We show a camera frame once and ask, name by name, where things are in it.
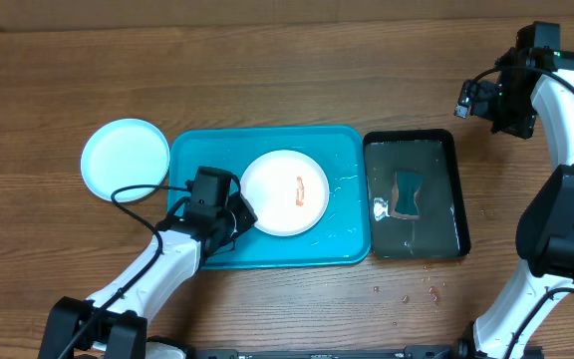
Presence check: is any white plate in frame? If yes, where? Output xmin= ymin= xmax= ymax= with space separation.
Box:
xmin=241 ymin=150 xmax=330 ymax=236

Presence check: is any green orange sponge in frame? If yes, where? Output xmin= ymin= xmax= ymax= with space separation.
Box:
xmin=390 ymin=172 xmax=423 ymax=220

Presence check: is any light blue plate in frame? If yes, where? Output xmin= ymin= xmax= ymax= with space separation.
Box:
xmin=80 ymin=119 xmax=170 ymax=202

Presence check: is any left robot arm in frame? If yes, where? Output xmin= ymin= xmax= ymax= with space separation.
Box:
xmin=39 ymin=167 xmax=256 ymax=359

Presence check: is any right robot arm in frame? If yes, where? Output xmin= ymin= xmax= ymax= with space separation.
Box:
xmin=446 ymin=21 xmax=574 ymax=358

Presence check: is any teal plastic tray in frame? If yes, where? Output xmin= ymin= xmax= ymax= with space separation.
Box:
xmin=169 ymin=125 xmax=371 ymax=270

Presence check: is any black water tray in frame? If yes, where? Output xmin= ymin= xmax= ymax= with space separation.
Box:
xmin=363 ymin=129 xmax=471 ymax=259

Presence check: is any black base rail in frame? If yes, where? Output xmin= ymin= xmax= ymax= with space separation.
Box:
xmin=181 ymin=344 xmax=545 ymax=359

